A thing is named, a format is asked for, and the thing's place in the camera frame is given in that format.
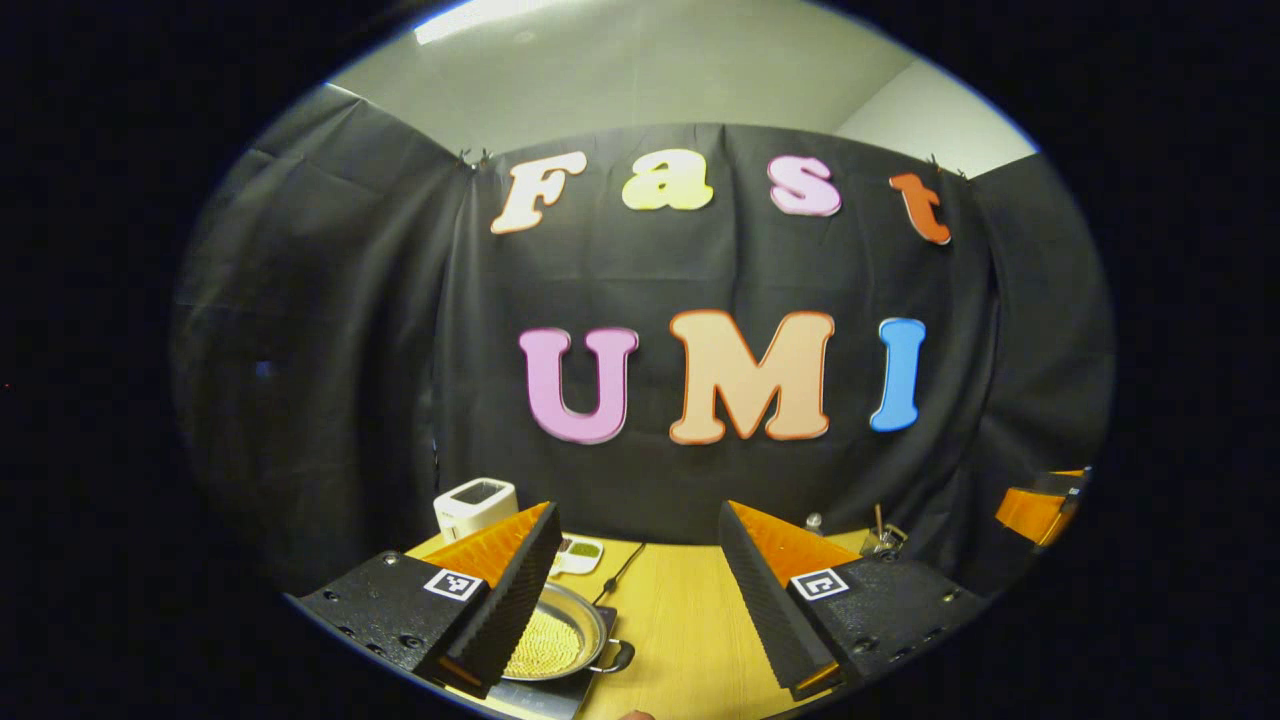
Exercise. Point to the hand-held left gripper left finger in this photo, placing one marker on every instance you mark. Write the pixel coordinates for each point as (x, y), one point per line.
(500, 620)

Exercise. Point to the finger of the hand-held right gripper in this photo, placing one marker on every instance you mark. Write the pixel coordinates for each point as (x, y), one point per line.
(1035, 510)

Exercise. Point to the black backdrop cloth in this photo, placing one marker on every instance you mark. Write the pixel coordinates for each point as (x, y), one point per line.
(330, 330)

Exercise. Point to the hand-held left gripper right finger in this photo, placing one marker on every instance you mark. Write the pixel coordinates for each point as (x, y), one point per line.
(765, 610)

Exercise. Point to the white toaster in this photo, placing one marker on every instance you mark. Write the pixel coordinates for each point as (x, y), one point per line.
(475, 505)

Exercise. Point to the black induction cooktop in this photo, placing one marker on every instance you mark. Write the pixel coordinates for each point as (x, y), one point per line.
(560, 695)

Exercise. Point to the white compartment tray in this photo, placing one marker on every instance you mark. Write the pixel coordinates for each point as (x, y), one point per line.
(578, 555)

